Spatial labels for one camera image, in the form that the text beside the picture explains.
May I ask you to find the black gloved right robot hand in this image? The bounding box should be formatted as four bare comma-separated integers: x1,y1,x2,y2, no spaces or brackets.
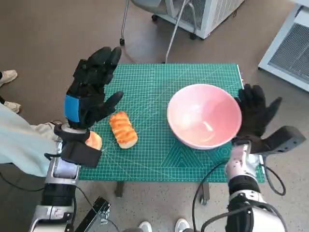
234,83,283,140

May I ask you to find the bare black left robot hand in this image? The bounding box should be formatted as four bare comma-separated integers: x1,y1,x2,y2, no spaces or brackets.
64,46,125,130

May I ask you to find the round toy bread bun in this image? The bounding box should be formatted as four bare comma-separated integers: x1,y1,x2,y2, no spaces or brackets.
84,130,103,150

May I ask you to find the pink bowl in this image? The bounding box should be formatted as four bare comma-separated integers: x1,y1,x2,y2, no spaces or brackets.
167,83,242,150

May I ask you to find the long striped toy bread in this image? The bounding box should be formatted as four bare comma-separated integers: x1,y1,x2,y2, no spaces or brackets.
109,111,138,149

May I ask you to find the green cutting mat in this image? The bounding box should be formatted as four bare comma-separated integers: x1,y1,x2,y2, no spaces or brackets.
78,63,266,182

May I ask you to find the white cabinet with grey grille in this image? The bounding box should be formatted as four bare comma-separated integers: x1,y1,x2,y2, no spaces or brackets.
257,4,309,93

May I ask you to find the dark table leg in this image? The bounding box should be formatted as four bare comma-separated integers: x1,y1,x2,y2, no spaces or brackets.
199,182,210,206
115,181,125,198

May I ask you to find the white louvred cabinet on castors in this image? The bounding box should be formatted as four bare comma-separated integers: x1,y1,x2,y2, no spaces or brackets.
152,0,246,41

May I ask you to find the white shoe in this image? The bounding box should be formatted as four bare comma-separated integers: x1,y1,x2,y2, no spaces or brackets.
139,221,153,232
175,218,190,232

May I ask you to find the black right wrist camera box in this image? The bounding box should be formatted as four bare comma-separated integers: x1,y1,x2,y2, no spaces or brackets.
251,125,307,155

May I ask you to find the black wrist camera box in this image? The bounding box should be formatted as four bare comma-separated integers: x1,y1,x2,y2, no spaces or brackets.
251,125,307,155
60,142,101,168

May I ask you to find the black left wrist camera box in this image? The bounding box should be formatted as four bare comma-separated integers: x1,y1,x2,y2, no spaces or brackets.
60,142,101,168

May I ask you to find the black metal frame bracket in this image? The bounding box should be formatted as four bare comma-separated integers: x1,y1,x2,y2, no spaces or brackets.
74,196,112,232

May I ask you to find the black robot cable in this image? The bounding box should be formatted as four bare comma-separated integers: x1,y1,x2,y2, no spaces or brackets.
192,161,229,232

